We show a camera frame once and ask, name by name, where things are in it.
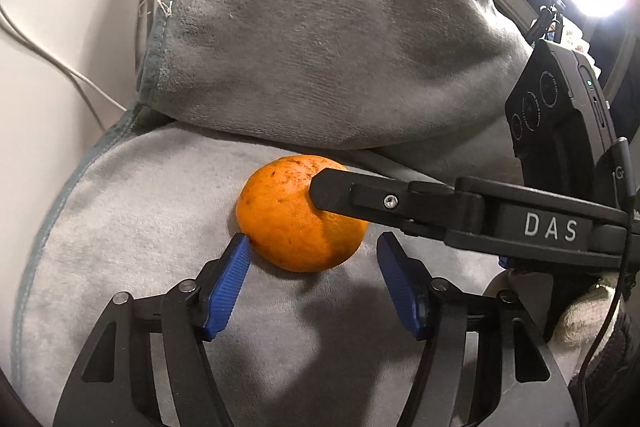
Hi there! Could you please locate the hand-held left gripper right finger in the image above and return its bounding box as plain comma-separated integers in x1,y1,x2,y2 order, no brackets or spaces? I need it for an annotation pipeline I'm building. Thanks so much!
376,231,571,427

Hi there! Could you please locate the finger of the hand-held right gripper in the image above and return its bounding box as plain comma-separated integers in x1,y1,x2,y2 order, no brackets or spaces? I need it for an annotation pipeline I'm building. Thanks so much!
308,167,462,239

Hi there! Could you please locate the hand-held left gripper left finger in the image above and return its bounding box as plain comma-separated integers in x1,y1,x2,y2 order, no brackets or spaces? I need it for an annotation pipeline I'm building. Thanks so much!
52,232,251,427

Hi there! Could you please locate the large orange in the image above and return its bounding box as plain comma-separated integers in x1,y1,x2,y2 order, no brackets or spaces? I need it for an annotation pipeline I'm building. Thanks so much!
236,154,368,274

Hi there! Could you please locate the person's right forearm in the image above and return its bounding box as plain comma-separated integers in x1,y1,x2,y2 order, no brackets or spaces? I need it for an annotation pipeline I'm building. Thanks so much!
567,307,640,427

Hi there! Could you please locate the person's right hand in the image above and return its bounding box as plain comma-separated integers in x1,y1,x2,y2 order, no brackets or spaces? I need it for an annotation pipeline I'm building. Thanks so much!
550,274,626,358

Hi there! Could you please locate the grey fleece blanket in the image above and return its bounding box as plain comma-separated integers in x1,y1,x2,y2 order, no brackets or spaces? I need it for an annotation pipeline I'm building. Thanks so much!
10,0,551,427

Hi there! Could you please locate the black cable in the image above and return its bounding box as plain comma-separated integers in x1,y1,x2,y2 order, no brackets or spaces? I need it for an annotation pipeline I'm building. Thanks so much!
575,139,633,427

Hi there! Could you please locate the thin white cable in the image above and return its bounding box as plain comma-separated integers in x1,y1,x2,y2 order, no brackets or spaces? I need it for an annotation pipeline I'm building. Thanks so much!
0,0,128,112

